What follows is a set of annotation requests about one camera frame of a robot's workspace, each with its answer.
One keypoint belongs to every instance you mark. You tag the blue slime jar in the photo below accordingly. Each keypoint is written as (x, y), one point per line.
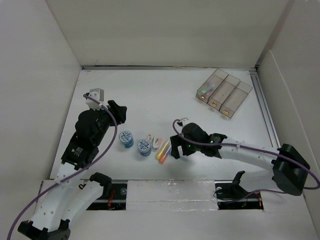
(126, 139)
(144, 147)

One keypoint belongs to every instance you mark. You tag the clear organizer bin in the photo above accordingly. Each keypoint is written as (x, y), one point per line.
(218, 76)
(220, 95)
(235, 99)

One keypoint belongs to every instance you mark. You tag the left blue slime jar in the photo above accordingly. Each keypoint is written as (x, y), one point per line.
(126, 139)

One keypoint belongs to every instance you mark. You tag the green highlighter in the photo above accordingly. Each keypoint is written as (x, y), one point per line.
(204, 91)

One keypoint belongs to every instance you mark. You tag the orange highlighter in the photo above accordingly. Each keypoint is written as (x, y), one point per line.
(164, 155)

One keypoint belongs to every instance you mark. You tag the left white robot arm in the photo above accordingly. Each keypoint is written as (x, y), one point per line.
(62, 204)

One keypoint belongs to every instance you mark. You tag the right clear organizer bin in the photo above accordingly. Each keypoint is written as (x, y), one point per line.
(235, 99)

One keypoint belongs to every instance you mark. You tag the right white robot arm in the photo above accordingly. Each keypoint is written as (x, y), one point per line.
(284, 170)

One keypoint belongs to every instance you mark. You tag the left clear organizer bin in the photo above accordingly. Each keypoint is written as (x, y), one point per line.
(218, 76)

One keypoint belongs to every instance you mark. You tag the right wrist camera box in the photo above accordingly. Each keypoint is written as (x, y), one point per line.
(182, 122)

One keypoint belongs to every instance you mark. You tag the middle clear organizer bin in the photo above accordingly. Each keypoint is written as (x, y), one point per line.
(220, 95)

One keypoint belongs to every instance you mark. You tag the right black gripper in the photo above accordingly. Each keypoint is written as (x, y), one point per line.
(177, 140)

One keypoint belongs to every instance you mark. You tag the aluminium rail back edge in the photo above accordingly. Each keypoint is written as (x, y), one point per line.
(140, 67)

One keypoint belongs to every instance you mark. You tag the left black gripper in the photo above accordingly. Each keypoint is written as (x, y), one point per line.
(118, 110)

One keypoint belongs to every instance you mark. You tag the yellow highlighter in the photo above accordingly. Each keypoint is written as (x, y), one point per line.
(162, 150)

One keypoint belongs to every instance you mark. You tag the pink mini stapler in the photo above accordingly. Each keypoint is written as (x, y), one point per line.
(156, 142)

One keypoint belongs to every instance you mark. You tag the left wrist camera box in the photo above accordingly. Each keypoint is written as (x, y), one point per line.
(96, 94)

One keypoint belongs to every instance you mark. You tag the right blue slime jar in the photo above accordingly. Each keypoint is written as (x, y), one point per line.
(144, 147)

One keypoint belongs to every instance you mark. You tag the white staple box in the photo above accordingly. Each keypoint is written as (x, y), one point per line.
(150, 138)

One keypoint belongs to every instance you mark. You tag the front black mounting rail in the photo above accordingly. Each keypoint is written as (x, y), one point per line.
(115, 200)

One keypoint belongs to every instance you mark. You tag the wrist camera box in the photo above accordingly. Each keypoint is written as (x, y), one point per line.
(182, 122)
(96, 94)

